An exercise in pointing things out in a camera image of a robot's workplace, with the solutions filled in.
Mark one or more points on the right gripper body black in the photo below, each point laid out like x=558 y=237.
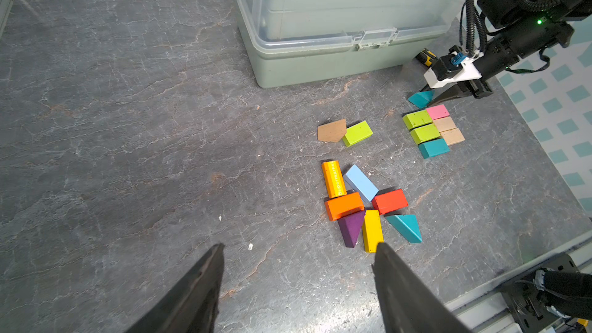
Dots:
x=515 y=43

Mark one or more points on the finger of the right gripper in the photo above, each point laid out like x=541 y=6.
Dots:
x=457 y=91

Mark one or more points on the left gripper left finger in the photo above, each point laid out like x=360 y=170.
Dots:
x=192 y=303

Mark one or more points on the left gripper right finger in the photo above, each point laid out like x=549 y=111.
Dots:
x=407 y=305

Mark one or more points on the pink block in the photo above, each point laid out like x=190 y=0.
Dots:
x=437 y=112

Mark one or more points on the teal triangle block top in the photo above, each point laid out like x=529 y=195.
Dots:
x=421 y=99

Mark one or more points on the teal triangle block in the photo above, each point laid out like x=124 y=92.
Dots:
x=408 y=226
x=421 y=99

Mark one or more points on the tan rectangular block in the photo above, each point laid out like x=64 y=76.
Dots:
x=453 y=136

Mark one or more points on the green block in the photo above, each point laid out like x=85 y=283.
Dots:
x=417 y=119
x=425 y=133
x=356 y=133

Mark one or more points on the teal rectangular block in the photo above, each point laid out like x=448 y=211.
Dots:
x=434 y=148

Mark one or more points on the teal triangle block bottom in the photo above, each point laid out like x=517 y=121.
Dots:
x=408 y=226

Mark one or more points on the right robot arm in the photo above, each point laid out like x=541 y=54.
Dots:
x=482 y=20

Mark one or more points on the yellow black screwdriver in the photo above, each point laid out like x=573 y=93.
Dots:
x=427 y=58

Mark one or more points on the purple triangle block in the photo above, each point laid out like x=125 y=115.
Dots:
x=350 y=227

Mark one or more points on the red block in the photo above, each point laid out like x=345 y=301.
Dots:
x=390 y=201

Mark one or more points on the green block top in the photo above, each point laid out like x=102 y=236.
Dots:
x=356 y=133

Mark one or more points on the light blue block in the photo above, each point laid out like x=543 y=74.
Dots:
x=359 y=182

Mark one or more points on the small tan cube block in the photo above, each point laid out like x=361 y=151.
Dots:
x=332 y=132

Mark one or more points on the orange yellow supermarket block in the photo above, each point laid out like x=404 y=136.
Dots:
x=334 y=180

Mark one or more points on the translucent plastic storage box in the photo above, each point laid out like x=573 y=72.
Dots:
x=291 y=42

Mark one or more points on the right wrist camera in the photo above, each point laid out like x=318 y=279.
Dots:
x=452 y=68

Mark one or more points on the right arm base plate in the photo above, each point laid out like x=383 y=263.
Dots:
x=553 y=290

